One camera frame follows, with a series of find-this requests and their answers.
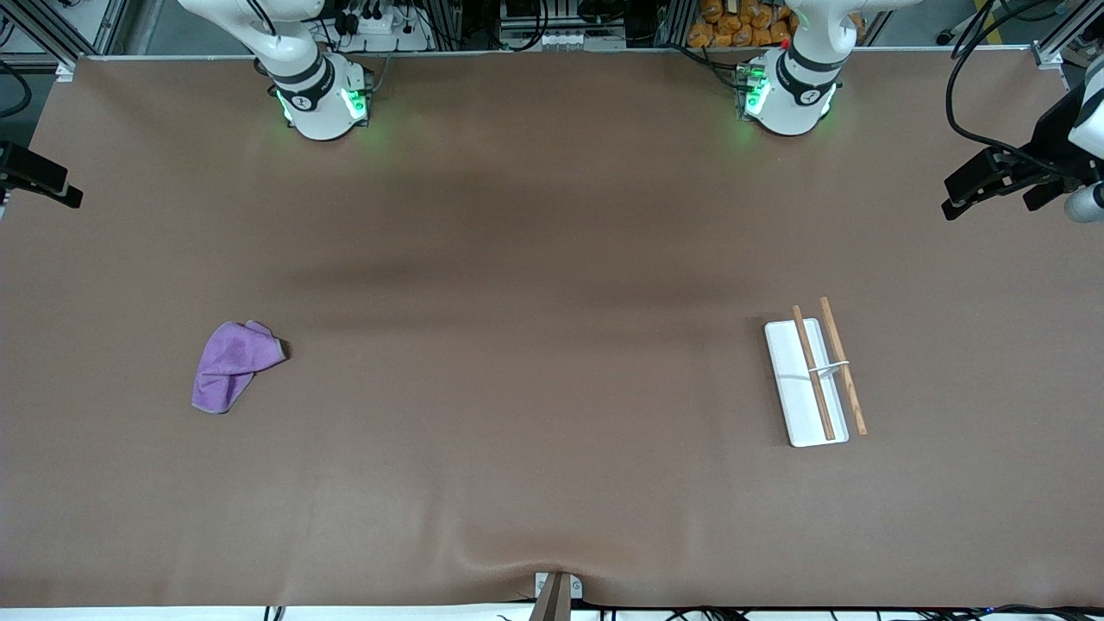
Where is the long black arm cable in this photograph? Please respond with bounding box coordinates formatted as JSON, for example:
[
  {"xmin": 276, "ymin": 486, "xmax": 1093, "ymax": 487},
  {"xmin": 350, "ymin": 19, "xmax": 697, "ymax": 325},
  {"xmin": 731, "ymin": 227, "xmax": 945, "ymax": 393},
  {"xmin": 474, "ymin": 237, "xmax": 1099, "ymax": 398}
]
[{"xmin": 945, "ymin": 0, "xmax": 1050, "ymax": 170}]

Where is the black cable beside right gripper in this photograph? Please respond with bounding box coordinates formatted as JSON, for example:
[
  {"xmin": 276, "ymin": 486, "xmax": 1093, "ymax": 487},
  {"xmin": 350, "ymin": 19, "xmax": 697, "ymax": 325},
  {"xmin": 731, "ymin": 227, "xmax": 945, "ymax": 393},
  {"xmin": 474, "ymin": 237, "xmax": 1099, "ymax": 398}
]
[{"xmin": 0, "ymin": 59, "xmax": 35, "ymax": 120}]

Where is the black cable bundle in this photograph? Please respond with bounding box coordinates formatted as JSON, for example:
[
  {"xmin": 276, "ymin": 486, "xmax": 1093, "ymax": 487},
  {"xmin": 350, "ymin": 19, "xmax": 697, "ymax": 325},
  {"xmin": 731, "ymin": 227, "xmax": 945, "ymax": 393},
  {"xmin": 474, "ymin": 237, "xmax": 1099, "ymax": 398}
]
[{"xmin": 496, "ymin": 603, "xmax": 1104, "ymax": 621}]

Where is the white rack with wooden rods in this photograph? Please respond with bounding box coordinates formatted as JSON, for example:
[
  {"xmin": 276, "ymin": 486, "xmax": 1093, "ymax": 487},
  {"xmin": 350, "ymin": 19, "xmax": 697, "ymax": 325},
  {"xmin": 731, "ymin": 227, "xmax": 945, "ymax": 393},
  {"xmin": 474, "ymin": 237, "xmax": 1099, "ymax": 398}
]
[{"xmin": 763, "ymin": 296, "xmax": 869, "ymax": 449}]

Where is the pile of orange packages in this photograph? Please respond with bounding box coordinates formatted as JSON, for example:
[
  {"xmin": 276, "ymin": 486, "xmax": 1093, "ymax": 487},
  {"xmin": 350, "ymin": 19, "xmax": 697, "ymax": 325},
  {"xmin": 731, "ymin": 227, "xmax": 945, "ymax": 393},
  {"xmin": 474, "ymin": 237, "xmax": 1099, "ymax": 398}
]
[{"xmin": 687, "ymin": 0, "xmax": 800, "ymax": 49}]

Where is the purple microfiber towel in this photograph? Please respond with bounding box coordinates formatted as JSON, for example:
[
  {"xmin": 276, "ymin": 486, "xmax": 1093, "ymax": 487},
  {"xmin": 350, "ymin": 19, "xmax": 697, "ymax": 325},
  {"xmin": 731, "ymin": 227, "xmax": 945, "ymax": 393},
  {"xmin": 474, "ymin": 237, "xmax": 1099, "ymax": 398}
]
[{"xmin": 191, "ymin": 320, "xmax": 291, "ymax": 415}]

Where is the brown table cover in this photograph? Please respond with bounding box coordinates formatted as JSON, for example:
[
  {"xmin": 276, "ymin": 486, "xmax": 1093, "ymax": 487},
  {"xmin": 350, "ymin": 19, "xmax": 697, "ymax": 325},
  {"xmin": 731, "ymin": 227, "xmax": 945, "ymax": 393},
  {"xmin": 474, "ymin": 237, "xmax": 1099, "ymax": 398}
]
[{"xmin": 0, "ymin": 47, "xmax": 1104, "ymax": 610}]

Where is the white terminal block device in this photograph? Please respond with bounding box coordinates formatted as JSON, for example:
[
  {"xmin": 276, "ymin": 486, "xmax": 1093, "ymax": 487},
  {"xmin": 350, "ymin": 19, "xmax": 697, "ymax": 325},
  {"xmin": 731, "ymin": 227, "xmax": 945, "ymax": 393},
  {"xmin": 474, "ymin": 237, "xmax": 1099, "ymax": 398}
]
[{"xmin": 499, "ymin": 0, "xmax": 629, "ymax": 52}]

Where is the aluminium frame profile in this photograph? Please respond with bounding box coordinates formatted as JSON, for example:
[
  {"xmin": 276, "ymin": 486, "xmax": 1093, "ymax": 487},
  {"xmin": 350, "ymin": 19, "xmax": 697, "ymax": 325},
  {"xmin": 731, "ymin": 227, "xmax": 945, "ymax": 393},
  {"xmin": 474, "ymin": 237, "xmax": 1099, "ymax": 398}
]
[
  {"xmin": 1030, "ymin": 0, "xmax": 1104, "ymax": 72},
  {"xmin": 0, "ymin": 0, "xmax": 130, "ymax": 75}
]

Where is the white power strip with plugs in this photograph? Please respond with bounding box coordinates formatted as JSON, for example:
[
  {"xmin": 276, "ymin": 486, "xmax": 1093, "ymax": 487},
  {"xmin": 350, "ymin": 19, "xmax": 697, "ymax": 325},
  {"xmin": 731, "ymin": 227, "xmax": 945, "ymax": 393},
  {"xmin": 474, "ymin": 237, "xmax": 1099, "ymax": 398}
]
[{"xmin": 332, "ymin": 0, "xmax": 433, "ymax": 53}]

